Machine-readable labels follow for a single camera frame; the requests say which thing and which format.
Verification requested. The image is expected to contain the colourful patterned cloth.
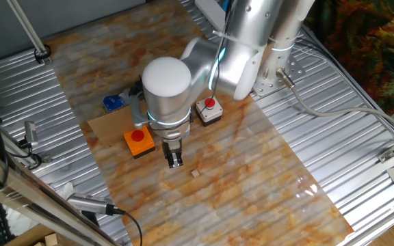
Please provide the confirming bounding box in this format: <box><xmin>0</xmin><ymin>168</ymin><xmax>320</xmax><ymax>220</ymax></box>
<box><xmin>306</xmin><ymin>0</ymin><xmax>394</xmax><ymax>115</ymax></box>

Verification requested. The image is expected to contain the thin metal rod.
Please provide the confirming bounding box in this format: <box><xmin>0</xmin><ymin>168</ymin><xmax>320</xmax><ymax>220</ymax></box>
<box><xmin>5</xmin><ymin>0</ymin><xmax>53</xmax><ymax>66</ymax></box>

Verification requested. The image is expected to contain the aluminium frame bar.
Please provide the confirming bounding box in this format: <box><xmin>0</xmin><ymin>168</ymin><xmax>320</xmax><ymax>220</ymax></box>
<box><xmin>0</xmin><ymin>143</ymin><xmax>116</xmax><ymax>246</ymax></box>

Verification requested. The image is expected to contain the long grey camera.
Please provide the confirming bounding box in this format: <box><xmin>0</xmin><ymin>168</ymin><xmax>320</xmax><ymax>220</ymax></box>
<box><xmin>66</xmin><ymin>193</ymin><xmax>115</xmax><ymax>217</ymax></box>

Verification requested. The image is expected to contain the white crumpled cloth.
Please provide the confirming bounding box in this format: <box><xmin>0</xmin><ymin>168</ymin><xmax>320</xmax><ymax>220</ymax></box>
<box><xmin>3</xmin><ymin>182</ymin><xmax>77</xmax><ymax>236</ymax></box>

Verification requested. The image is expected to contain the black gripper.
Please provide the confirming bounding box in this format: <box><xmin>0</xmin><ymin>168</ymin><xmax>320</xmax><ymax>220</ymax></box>
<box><xmin>161</xmin><ymin>138</ymin><xmax>185</xmax><ymax>169</ymax></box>

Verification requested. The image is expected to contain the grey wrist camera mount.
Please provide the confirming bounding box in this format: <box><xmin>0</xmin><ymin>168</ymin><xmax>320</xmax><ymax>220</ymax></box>
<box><xmin>128</xmin><ymin>77</ymin><xmax>150</xmax><ymax>130</ymax></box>

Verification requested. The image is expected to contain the light wooden block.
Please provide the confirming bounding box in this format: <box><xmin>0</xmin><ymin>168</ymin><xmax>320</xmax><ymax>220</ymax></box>
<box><xmin>44</xmin><ymin>233</ymin><xmax>60</xmax><ymax>246</ymax></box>

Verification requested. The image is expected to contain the orange box red button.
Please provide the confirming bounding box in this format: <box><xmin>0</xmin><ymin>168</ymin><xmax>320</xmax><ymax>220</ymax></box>
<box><xmin>123</xmin><ymin>125</ymin><xmax>156</xmax><ymax>159</ymax></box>

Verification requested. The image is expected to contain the black camera cable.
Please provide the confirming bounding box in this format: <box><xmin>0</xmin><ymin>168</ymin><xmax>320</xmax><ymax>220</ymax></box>
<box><xmin>111</xmin><ymin>207</ymin><xmax>144</xmax><ymax>246</ymax></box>

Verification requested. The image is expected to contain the tan wooden board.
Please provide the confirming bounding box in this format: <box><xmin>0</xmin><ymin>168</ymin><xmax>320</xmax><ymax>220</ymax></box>
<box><xmin>4</xmin><ymin>223</ymin><xmax>78</xmax><ymax>246</ymax></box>

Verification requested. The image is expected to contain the blue tissue pack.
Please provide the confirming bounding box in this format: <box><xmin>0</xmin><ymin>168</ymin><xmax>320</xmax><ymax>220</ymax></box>
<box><xmin>102</xmin><ymin>87</ymin><xmax>133</xmax><ymax>113</ymax></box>

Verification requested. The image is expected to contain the white power strip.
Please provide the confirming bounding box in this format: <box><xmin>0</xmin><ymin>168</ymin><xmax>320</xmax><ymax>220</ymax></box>
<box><xmin>194</xmin><ymin>0</ymin><xmax>228</xmax><ymax>31</ymax></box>

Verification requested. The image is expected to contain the white black box red button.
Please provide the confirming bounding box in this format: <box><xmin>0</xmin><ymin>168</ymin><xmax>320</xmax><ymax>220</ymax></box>
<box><xmin>194</xmin><ymin>96</ymin><xmax>224</xmax><ymax>127</ymax></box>

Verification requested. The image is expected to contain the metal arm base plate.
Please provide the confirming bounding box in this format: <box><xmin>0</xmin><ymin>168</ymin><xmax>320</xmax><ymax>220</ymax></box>
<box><xmin>250</xmin><ymin>56</ymin><xmax>306</xmax><ymax>97</ymax></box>

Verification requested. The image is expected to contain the marble pattern mat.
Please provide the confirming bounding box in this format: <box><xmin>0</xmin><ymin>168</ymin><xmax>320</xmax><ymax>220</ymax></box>
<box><xmin>44</xmin><ymin>0</ymin><xmax>355</xmax><ymax>246</ymax></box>

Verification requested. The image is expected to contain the small grey camera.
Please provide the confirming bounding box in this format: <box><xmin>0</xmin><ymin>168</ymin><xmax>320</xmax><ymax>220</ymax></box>
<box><xmin>24</xmin><ymin>120</ymin><xmax>40</xmax><ymax>148</ymax></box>

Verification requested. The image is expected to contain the thick grey cable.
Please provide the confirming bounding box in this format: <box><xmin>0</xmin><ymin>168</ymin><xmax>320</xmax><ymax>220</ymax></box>
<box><xmin>275</xmin><ymin>67</ymin><xmax>394</xmax><ymax>137</ymax></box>

